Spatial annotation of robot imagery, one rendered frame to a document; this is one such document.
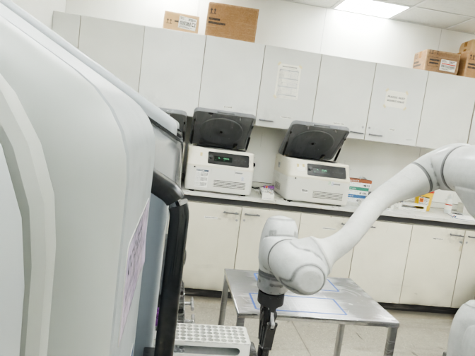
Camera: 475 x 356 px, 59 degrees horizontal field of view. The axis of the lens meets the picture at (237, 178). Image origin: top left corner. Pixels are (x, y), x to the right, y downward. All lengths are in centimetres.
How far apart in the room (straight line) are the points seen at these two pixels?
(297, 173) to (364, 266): 103
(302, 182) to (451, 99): 168
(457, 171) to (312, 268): 49
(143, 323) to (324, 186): 292
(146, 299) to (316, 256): 39
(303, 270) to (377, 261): 303
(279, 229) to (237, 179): 236
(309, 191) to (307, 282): 266
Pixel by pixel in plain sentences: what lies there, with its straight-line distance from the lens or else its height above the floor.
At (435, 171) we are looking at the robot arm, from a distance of 132.
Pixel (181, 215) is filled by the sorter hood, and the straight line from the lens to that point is 19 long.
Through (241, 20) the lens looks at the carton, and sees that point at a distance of 388.
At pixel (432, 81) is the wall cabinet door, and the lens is 437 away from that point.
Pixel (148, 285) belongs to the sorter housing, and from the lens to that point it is 85.
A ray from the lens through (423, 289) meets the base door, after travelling 429.
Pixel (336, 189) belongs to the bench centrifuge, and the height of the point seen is 105.
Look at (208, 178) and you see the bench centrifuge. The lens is 345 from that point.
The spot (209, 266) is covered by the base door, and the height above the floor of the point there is 29.
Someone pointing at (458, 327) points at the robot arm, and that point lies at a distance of 165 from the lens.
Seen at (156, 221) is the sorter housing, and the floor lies 125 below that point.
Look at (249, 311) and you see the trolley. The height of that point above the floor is 82.
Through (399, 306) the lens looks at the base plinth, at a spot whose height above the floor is 3.
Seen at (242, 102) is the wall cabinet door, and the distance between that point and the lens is 374.
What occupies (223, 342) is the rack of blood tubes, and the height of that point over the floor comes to 86.
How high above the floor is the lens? 143
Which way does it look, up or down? 6 degrees down
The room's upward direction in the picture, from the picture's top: 7 degrees clockwise
